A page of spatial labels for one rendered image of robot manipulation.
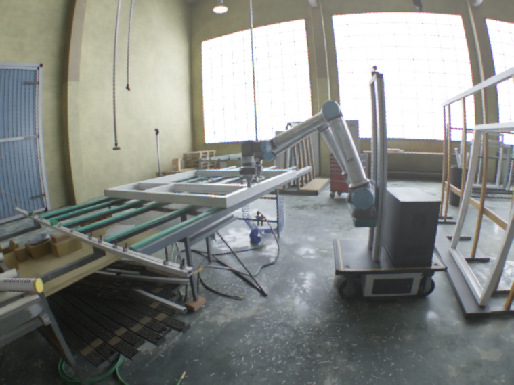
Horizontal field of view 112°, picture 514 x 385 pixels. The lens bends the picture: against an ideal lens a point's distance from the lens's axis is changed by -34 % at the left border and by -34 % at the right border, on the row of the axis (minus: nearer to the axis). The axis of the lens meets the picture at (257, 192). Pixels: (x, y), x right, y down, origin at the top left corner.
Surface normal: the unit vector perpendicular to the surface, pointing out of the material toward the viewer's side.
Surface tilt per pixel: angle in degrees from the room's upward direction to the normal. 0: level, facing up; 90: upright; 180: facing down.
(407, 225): 90
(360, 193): 94
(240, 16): 90
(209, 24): 90
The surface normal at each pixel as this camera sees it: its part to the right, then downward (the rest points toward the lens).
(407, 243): -0.24, 0.20
